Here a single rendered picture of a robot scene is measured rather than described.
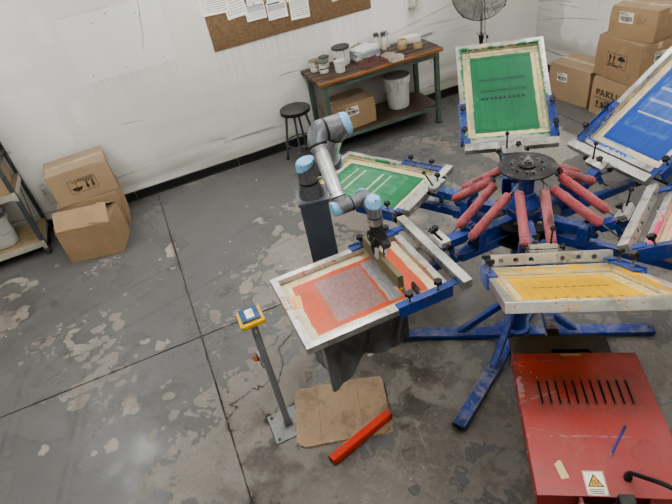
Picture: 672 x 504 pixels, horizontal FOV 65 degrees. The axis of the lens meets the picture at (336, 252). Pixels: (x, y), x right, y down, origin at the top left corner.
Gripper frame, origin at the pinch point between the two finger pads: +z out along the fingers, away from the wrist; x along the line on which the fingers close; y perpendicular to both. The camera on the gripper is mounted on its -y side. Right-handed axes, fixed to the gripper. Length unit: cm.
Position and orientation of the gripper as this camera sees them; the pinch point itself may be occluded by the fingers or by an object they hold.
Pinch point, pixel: (381, 257)
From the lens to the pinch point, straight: 272.2
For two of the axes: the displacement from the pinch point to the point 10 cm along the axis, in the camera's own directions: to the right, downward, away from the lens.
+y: -3.9, -5.1, 7.6
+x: -9.1, 3.5, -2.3
